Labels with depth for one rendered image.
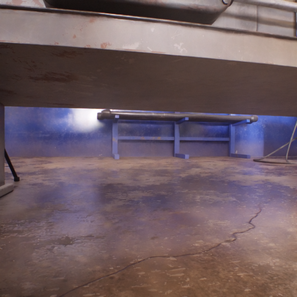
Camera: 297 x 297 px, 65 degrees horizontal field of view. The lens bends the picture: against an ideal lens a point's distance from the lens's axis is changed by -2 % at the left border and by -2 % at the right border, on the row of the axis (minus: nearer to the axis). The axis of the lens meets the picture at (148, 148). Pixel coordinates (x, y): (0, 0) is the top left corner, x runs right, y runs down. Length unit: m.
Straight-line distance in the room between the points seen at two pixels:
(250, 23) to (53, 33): 0.56
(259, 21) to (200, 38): 0.35
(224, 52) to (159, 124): 3.48
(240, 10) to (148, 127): 3.25
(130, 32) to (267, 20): 0.50
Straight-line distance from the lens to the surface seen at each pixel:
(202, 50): 0.53
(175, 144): 3.91
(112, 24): 0.50
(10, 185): 1.23
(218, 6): 0.59
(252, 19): 0.84
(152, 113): 3.47
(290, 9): 0.82
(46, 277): 0.48
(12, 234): 0.70
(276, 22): 0.89
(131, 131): 3.89
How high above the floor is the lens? 0.23
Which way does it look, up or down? 1 degrees down
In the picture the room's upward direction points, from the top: 1 degrees clockwise
